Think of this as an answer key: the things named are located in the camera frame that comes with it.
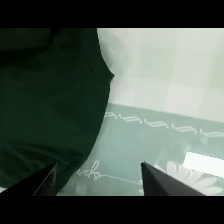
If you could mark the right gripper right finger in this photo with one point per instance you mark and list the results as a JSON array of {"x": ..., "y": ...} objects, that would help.
[{"x": 163, "y": 185}]

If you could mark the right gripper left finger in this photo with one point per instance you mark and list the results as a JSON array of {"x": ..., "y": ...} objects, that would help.
[{"x": 40, "y": 185}]

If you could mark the green T-shirt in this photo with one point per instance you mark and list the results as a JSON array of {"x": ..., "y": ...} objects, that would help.
[{"x": 50, "y": 106}]

